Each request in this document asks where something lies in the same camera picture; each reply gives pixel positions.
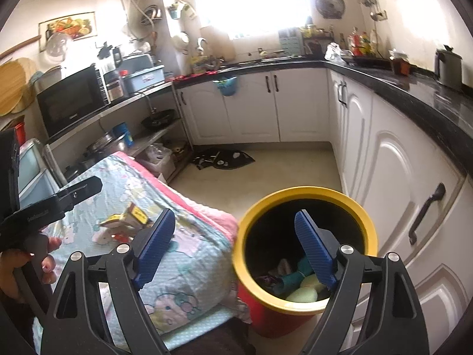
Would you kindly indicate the grey plastic box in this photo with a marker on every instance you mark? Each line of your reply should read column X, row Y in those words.
column 136, row 62

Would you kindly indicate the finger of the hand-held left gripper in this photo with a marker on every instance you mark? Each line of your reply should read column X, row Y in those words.
column 83, row 190

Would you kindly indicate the black kitchen countertop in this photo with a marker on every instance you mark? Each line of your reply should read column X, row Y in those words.
column 417, row 92

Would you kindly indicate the pink blanket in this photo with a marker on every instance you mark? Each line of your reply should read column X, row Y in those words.
column 221, row 218

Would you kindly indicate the yellow rimmed waste bin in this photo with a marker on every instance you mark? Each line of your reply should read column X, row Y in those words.
column 314, row 192

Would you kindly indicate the wooden cutting board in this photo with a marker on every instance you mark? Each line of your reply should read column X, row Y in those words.
column 218, row 46

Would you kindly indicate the clear oil bottle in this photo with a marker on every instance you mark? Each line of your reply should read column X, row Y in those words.
column 374, row 41

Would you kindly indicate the dark wall fan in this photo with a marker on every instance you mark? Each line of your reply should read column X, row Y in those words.
column 330, row 4

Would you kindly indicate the brown jar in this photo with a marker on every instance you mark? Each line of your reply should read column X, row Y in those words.
column 399, row 64

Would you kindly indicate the white wall holder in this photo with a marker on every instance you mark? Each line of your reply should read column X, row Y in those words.
column 181, row 10

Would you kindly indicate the blue plastic dish box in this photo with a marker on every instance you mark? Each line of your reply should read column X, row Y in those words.
column 144, row 79

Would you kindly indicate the person's left hand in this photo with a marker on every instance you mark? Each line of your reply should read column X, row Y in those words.
column 11, row 270

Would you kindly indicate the white pot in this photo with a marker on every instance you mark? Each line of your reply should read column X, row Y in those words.
column 50, row 75

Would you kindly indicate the black wok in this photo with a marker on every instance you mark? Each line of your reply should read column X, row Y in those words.
column 158, row 119

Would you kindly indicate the round bamboo tray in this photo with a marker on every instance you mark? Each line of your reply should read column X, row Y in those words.
column 16, row 85

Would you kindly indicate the steel faucet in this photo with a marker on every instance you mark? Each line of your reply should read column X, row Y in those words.
column 202, row 46

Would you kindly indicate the blender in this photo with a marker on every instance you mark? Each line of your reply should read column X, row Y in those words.
column 111, row 66

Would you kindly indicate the grey kettle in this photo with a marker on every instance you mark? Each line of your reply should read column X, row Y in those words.
column 449, row 68

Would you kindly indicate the printed cartoon blanket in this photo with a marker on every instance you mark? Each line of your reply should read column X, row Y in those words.
column 192, row 262

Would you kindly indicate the wooden rolling pin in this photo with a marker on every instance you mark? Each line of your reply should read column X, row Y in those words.
column 20, row 48

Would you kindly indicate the blue container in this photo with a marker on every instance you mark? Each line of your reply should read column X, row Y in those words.
column 123, row 133

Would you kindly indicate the blue hanging basket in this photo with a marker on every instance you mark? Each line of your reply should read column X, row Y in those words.
column 225, row 87

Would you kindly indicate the white plastic bag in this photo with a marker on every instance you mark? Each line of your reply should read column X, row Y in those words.
column 336, row 52

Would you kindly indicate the plastic drawer cabinet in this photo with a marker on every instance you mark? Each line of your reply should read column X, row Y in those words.
column 33, row 177

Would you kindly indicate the kitchen window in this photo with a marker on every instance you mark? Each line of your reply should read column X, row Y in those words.
column 251, row 3

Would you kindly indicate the black microwave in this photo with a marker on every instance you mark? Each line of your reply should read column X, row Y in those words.
column 70, row 101

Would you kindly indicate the pink tissue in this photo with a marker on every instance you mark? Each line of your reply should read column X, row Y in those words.
column 284, row 266

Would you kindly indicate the metal shelf rack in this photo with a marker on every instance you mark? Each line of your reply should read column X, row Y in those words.
column 155, row 90

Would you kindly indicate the white kitchen cabinets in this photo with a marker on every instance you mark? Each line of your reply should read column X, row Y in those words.
column 251, row 107

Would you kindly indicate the white colander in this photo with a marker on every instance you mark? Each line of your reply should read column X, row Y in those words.
column 180, row 41

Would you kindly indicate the red sauce bottle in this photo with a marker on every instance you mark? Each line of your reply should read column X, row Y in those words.
column 356, row 42

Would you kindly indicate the red bucket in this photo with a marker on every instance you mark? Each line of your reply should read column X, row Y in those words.
column 21, row 133

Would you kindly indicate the yellow bottle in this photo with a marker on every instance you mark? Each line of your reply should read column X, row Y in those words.
column 366, row 44

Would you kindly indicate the fruit wall poster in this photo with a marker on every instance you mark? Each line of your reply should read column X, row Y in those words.
column 70, row 26

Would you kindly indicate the person's dark trouser leg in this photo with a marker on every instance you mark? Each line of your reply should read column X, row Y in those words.
column 207, row 344

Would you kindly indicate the clear storage box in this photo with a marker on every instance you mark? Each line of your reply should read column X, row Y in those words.
column 159, row 161

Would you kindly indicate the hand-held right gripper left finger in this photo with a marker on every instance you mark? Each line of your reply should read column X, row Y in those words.
column 155, row 246

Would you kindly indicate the steel pot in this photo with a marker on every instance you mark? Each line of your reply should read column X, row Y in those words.
column 105, row 142

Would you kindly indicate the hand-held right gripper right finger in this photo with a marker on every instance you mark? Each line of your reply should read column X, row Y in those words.
column 316, row 251

